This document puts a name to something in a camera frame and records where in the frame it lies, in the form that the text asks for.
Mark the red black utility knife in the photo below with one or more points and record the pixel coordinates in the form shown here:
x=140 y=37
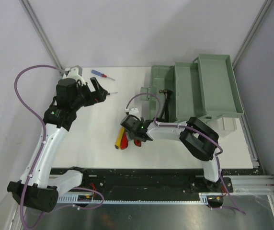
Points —
x=138 y=143

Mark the grey slotted cable duct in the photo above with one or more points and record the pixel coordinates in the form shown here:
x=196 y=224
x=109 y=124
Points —
x=72 y=198

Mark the green toolbox with clear lid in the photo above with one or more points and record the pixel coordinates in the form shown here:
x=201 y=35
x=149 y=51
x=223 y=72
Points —
x=205 y=88

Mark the aluminium frame post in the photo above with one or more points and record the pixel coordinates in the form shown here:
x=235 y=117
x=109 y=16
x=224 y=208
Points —
x=40 y=32
x=264 y=10

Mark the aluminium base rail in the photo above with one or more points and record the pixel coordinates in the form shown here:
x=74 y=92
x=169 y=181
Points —
x=253 y=184

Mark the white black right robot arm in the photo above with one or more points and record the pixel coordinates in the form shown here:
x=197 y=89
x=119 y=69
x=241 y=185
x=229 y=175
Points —
x=198 y=138

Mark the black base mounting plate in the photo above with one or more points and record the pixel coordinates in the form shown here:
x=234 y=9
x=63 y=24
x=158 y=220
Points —
x=190 y=179

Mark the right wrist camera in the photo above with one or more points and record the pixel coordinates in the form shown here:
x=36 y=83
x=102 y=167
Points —
x=132 y=111

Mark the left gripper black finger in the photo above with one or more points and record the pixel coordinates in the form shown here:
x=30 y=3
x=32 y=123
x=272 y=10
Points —
x=98 y=97
x=96 y=85

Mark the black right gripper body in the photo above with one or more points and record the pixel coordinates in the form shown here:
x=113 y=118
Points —
x=131 y=135

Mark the blue handled screwdriver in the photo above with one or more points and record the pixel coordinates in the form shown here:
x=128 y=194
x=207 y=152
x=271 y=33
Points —
x=97 y=73

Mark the yellow utility knife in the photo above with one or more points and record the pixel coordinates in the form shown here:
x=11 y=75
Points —
x=117 y=142

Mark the aluminium frame post right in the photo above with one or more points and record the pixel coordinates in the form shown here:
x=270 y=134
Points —
x=264 y=10

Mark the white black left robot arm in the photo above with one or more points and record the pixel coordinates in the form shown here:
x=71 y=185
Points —
x=34 y=188

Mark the small steel claw hammer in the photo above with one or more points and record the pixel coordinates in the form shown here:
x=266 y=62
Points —
x=166 y=91

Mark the black hacksaw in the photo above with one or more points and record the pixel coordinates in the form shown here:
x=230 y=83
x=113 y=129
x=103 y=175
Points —
x=164 y=115

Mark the aluminium frame post left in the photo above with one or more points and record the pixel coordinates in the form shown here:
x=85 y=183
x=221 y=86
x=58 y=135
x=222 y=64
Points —
x=40 y=32

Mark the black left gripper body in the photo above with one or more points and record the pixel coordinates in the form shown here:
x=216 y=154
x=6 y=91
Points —
x=84 y=98

